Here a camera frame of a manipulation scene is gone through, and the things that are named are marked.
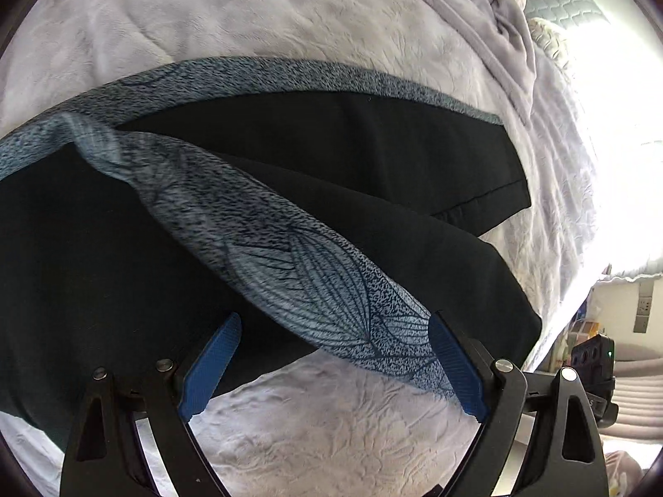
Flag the black pants with blue pattern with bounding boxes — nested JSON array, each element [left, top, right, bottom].
[[1, 57, 542, 445]]

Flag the lavender plush bed blanket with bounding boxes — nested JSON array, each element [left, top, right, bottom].
[[1, 0, 598, 496]]

